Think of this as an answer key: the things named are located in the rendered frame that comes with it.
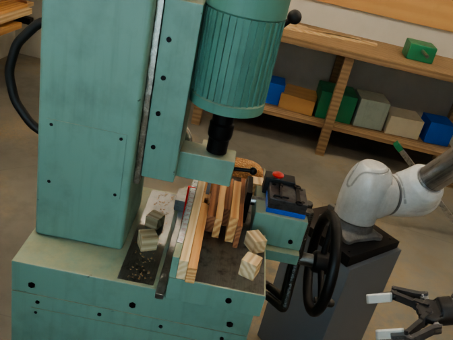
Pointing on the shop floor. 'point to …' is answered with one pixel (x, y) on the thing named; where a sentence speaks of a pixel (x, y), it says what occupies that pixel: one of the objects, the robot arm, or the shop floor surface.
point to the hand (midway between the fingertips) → (375, 316)
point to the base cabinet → (95, 322)
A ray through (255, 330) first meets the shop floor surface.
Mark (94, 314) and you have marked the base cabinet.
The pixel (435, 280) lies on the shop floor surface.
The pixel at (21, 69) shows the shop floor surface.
